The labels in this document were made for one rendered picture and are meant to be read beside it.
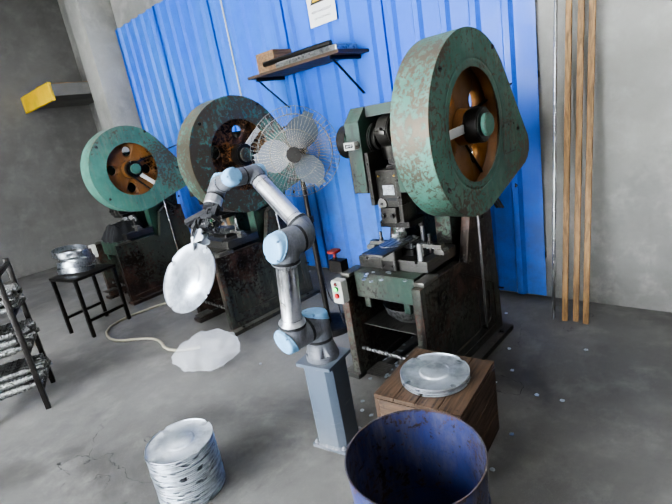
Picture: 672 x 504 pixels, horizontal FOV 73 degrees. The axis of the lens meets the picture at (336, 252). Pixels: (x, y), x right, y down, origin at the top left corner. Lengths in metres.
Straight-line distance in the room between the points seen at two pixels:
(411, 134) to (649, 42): 1.67
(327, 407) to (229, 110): 2.13
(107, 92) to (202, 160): 3.90
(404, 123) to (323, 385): 1.17
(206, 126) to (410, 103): 1.72
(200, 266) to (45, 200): 6.51
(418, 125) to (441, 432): 1.13
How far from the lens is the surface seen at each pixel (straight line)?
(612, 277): 3.45
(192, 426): 2.31
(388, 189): 2.40
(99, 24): 7.20
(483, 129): 2.14
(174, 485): 2.20
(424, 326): 2.29
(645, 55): 3.18
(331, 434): 2.25
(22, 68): 8.49
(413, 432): 1.71
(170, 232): 5.29
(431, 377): 1.99
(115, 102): 7.01
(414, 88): 1.92
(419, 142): 1.87
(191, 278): 1.91
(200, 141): 3.23
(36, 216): 8.27
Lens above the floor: 1.46
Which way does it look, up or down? 16 degrees down
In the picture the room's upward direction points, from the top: 10 degrees counter-clockwise
